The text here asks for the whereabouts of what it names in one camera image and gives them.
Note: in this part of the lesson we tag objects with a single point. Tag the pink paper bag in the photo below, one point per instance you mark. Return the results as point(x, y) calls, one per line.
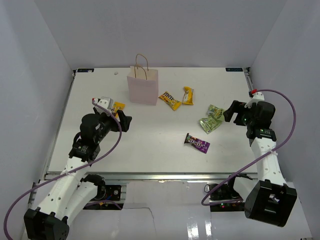
point(143, 83)

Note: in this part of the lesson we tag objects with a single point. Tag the yellow snack bar wrapper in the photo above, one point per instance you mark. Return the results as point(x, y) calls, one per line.
point(188, 96)

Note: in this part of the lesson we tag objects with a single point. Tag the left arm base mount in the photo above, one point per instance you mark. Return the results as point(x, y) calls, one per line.
point(105, 191)

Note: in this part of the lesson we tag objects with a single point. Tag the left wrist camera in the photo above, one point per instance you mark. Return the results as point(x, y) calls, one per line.
point(105, 102)

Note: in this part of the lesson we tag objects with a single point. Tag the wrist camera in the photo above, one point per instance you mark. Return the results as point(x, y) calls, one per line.
point(105, 102)
point(255, 97)

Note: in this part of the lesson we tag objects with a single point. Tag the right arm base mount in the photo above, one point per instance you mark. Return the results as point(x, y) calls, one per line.
point(226, 198)

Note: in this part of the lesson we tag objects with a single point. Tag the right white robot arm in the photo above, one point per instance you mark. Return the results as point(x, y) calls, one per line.
point(269, 200)

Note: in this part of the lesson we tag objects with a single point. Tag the yellow m&m packet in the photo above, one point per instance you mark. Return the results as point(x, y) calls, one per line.
point(117, 106)
point(170, 100)

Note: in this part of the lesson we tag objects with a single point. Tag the blue label right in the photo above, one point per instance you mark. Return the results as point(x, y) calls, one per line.
point(234, 69)

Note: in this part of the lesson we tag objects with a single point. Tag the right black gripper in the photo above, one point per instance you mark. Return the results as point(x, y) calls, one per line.
point(234, 108)

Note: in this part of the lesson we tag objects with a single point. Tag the blue label left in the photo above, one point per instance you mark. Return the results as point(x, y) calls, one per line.
point(85, 70)

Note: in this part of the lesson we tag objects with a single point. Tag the purple M&M packet right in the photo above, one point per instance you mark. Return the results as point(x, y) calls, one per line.
point(197, 143)

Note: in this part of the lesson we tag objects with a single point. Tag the green snack packet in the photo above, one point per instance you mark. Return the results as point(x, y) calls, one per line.
point(216, 112)
point(209, 123)

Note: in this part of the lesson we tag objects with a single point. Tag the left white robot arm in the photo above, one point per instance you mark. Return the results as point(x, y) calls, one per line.
point(52, 218)

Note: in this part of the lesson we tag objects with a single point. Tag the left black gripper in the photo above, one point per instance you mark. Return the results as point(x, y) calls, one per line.
point(125, 120)

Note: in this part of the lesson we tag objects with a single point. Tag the blue label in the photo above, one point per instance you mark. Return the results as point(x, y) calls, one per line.
point(234, 69)
point(85, 70)

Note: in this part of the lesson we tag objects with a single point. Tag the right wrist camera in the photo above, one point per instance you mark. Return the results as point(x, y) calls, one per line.
point(255, 97)

